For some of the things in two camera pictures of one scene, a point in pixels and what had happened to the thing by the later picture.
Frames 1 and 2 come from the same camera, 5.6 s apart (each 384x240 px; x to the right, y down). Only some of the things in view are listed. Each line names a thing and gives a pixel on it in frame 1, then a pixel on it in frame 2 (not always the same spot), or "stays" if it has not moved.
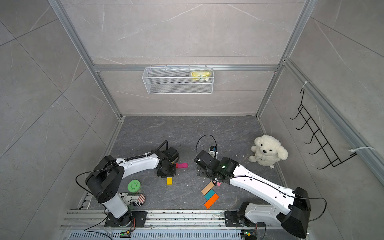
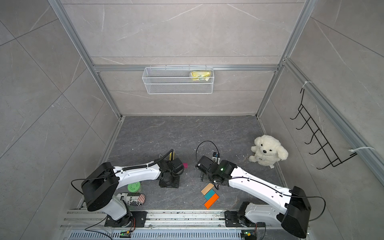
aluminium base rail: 90,224 stays
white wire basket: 178,80 stays
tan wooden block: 208,187 stays
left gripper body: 170,171 → 173,182
